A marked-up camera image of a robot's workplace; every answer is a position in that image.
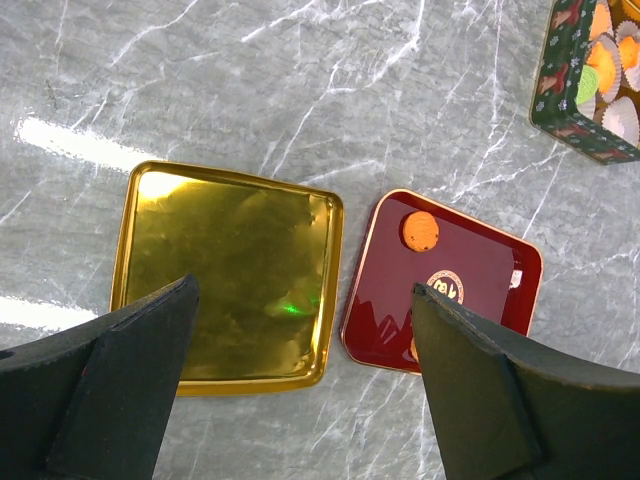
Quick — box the green round cookie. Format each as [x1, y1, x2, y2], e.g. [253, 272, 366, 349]
[576, 65, 600, 106]

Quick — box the red rectangular tray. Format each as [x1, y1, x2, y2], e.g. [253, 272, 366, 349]
[340, 189, 543, 374]

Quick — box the white paper cup liner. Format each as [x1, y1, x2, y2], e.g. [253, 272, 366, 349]
[602, 96, 639, 146]
[586, 34, 622, 103]

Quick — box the brown round cookie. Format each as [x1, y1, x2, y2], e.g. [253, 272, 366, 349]
[402, 211, 440, 252]

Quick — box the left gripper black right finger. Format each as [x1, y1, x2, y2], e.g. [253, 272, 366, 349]
[411, 284, 639, 479]

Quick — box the gold tin lid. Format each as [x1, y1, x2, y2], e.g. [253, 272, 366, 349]
[110, 160, 344, 396]

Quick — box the green cookie tin box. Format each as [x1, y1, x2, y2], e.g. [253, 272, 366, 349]
[530, 1, 639, 165]

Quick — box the orange flower cookie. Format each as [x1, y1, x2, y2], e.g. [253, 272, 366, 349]
[586, 42, 616, 94]

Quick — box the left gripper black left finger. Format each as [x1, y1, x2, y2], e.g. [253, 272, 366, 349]
[1, 275, 199, 479]

